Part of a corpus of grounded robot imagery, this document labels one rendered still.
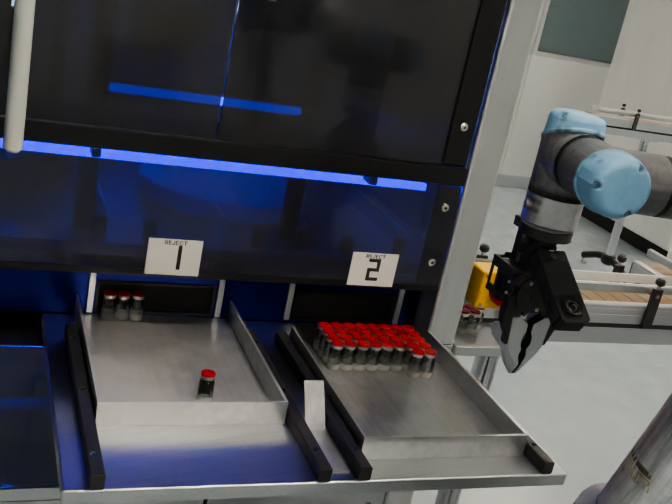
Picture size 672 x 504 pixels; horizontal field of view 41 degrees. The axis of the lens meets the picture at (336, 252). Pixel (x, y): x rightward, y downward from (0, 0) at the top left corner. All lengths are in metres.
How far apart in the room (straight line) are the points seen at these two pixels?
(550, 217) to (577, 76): 6.12
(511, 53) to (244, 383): 0.68
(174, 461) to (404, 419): 0.37
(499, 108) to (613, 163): 0.50
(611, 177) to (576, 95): 6.27
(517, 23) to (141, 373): 0.80
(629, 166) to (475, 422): 0.52
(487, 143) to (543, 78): 5.59
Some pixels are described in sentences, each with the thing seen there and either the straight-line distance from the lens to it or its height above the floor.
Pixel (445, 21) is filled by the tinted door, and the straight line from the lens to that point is 1.48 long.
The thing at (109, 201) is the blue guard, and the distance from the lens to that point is 1.38.
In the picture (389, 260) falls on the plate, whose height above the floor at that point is 1.04.
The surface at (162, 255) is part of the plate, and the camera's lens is 1.42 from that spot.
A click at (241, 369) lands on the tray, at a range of 1.42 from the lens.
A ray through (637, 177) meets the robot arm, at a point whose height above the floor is 1.34.
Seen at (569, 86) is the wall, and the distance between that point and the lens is 7.28.
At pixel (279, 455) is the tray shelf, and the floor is 0.88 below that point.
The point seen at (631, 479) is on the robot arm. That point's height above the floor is 1.11.
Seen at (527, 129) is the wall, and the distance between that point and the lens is 7.17.
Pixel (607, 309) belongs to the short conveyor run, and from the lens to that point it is 1.98.
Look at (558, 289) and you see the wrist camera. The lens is 1.19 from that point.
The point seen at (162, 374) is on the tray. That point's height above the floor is 0.88.
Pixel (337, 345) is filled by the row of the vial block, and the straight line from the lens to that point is 1.45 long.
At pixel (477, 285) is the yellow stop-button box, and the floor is 1.00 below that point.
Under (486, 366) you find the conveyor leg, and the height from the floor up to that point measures 0.76.
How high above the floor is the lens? 1.52
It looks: 19 degrees down
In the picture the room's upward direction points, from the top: 12 degrees clockwise
